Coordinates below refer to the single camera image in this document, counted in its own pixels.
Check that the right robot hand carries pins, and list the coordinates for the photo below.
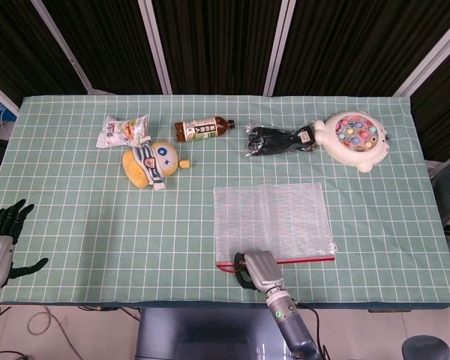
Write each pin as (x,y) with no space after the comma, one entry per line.
(264,268)

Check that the white mesh zipper pouch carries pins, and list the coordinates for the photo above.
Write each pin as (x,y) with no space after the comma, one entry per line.
(270,217)

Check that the black gloves in plastic bag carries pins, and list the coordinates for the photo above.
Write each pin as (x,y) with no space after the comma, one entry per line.
(270,140)

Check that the green tea bottle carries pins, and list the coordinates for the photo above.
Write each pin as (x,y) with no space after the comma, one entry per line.
(202,129)

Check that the grey robot torso base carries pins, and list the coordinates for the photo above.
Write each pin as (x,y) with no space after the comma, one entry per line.
(191,337)

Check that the green grid tablecloth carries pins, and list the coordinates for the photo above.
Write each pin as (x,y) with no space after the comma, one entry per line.
(97,225)

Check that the dark blue table cover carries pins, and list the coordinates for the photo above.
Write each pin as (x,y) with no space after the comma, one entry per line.
(97,304)

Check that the white fishing game toy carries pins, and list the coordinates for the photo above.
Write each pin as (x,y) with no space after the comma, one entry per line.
(352,153)

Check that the yellow plush toy striped scarf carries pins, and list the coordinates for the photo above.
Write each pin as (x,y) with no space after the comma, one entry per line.
(135,165)

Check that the white snack packet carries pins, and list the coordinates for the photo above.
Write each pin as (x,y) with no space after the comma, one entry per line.
(114,131)

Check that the white partition post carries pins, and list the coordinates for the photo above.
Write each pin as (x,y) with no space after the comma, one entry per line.
(282,45)
(431,56)
(63,47)
(155,45)

